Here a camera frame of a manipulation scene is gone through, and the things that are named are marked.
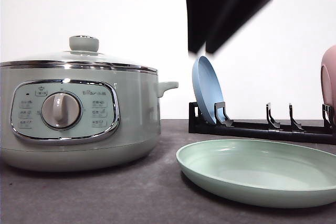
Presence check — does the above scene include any glass steamer lid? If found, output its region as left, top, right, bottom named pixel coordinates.
left=0, top=36, right=158, bottom=73

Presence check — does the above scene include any green plate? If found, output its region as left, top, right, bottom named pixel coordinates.
left=176, top=139, right=336, bottom=208

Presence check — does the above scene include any pink plate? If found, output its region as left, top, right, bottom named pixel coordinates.
left=321, top=45, right=336, bottom=117

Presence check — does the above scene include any black plate rack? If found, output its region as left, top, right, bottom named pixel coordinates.
left=189, top=102, right=336, bottom=145

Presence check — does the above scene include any blue plate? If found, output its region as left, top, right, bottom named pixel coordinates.
left=192, top=56, right=224, bottom=125

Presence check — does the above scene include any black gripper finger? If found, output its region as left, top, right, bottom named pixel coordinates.
left=205, top=0, right=271, bottom=53
left=186, top=0, right=218, bottom=54

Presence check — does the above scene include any green electric steamer pot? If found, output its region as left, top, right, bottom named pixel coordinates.
left=0, top=60, right=179, bottom=172

